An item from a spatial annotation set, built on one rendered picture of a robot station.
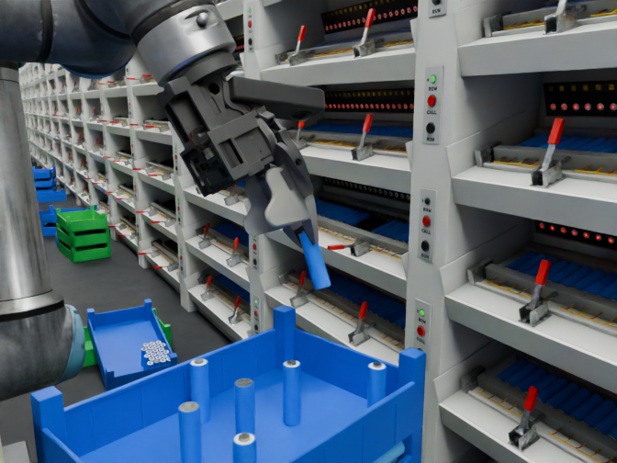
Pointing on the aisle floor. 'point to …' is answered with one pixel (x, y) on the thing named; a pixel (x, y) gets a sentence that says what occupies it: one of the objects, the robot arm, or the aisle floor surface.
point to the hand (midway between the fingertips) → (308, 231)
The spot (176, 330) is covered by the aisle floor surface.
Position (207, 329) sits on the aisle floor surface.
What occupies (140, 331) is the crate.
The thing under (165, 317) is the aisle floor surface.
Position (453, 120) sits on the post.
